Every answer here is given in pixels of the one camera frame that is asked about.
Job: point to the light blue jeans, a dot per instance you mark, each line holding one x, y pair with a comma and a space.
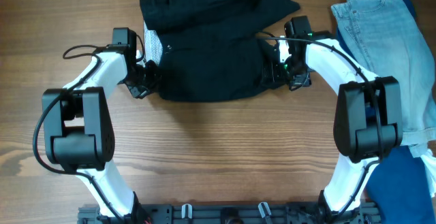
384, 38

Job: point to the black pants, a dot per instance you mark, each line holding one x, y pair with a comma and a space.
210, 51

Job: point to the dark blue garment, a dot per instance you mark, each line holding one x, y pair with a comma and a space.
400, 189

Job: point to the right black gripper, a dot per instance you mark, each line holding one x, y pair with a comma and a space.
275, 65

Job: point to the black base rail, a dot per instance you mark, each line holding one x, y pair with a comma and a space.
290, 213

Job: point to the white garment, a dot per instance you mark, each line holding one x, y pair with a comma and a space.
430, 167

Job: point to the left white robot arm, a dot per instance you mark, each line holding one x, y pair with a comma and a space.
74, 135

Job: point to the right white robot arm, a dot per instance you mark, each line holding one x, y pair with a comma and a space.
367, 122

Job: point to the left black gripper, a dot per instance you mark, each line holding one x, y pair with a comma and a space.
155, 75

